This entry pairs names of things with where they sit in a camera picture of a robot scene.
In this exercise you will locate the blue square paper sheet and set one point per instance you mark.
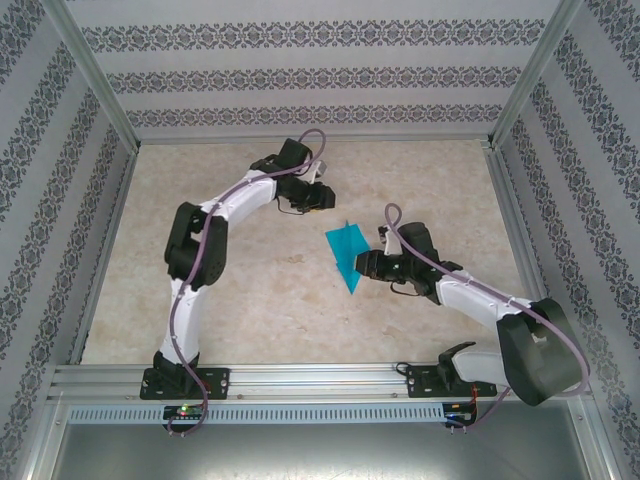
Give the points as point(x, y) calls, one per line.
point(347, 250)

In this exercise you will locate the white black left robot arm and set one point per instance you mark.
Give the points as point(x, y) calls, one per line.
point(185, 320)

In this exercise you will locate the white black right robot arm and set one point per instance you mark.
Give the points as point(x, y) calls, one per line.
point(535, 360)

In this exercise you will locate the grey metal sheet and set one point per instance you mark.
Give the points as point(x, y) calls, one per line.
point(320, 455)

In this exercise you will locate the aluminium side rail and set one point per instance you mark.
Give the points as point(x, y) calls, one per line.
point(107, 250)
point(520, 240)

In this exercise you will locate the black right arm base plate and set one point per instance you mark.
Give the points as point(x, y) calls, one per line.
point(420, 382)

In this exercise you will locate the aluminium mounting rail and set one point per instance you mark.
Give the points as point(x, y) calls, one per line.
point(320, 380)

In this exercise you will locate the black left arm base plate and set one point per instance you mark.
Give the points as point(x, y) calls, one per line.
point(220, 382)

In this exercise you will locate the aluminium frame post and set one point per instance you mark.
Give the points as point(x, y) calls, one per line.
point(90, 65)
point(535, 65)

